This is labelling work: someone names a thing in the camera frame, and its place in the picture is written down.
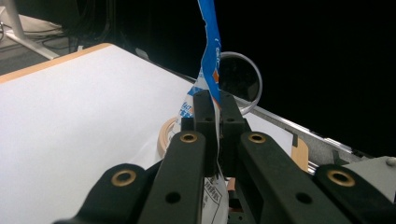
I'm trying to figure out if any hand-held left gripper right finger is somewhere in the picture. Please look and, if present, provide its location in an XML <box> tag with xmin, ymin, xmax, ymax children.
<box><xmin>219</xmin><ymin>92</ymin><xmax>251</xmax><ymax>175</ymax></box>

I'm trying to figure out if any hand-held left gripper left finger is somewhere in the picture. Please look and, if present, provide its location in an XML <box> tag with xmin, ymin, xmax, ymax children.
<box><xmin>181</xmin><ymin>90</ymin><xmax>219</xmax><ymax>178</ymax></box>

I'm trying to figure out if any blue and white milk pouch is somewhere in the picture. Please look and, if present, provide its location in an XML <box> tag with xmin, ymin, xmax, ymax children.
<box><xmin>177</xmin><ymin>0</ymin><xmax>232</xmax><ymax>224</ymax></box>

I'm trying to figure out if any wooden table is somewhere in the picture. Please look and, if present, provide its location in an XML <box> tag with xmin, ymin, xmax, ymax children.
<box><xmin>0</xmin><ymin>42</ymin><xmax>311</xmax><ymax>174</ymax></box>

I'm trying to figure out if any aluminium rail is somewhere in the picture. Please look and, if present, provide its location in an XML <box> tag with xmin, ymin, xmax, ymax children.
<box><xmin>236</xmin><ymin>96</ymin><xmax>372</xmax><ymax>158</ymax></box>

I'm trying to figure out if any long black floor cable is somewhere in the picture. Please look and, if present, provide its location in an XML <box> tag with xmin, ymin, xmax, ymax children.
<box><xmin>29</xmin><ymin>26</ymin><xmax>80</xmax><ymax>52</ymax></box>

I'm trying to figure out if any white metal desk frame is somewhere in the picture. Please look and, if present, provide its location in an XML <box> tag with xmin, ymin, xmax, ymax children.
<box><xmin>0</xmin><ymin>0</ymin><xmax>61</xmax><ymax>61</ymax></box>

